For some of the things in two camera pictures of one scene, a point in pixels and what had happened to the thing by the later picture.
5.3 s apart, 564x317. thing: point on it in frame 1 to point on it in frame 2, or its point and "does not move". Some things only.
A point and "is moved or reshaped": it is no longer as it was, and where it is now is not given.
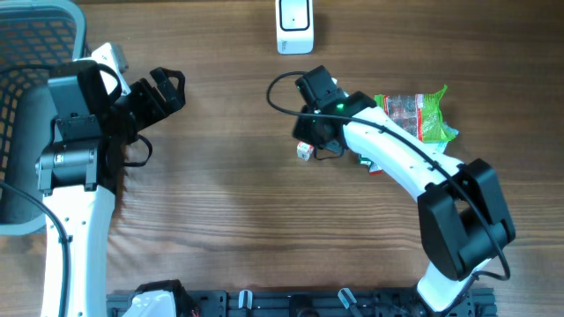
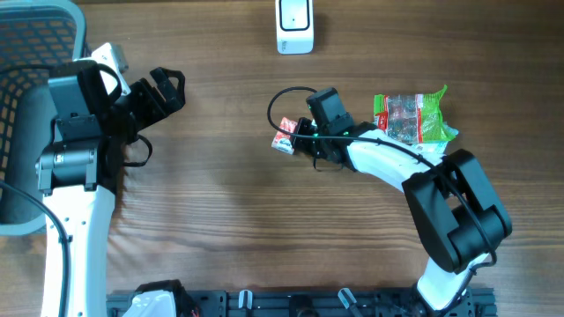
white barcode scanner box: (294, 24) does not move
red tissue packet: (304, 151) is moved or reshaped
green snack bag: (419, 114) does not move
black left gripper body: (141, 107) does not move
